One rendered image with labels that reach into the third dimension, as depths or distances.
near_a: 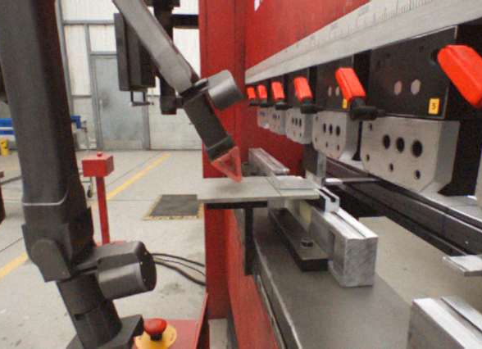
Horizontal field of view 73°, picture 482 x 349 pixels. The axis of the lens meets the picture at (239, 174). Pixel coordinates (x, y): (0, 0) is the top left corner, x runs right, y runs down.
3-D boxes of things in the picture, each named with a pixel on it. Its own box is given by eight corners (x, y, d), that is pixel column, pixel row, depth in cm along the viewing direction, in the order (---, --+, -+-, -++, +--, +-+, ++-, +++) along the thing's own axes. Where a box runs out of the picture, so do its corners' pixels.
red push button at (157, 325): (148, 332, 61) (147, 315, 60) (170, 333, 61) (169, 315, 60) (142, 347, 57) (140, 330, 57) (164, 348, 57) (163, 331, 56)
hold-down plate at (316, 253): (267, 217, 92) (268, 207, 91) (286, 216, 92) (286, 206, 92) (301, 272, 63) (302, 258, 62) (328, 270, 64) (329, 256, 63)
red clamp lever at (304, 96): (293, 75, 64) (303, 108, 59) (312, 75, 65) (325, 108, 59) (291, 83, 66) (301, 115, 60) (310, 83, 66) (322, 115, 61)
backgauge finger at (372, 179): (313, 182, 87) (314, 164, 86) (403, 179, 90) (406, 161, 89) (331, 195, 75) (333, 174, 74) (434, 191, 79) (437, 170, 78)
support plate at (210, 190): (197, 182, 85) (197, 179, 85) (294, 179, 88) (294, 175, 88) (197, 203, 67) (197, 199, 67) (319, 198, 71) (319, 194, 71)
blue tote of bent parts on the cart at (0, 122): (17, 133, 355) (14, 117, 351) (62, 133, 354) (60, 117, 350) (-8, 138, 320) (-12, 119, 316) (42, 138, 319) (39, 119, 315)
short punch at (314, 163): (302, 176, 84) (303, 139, 82) (309, 175, 84) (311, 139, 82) (316, 186, 74) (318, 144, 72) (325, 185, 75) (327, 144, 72)
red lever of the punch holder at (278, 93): (270, 80, 84) (276, 106, 78) (285, 80, 84) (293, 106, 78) (269, 86, 85) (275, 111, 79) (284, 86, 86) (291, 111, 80)
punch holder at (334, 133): (311, 148, 67) (315, 64, 63) (350, 147, 68) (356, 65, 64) (343, 161, 52) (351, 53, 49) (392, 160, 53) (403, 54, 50)
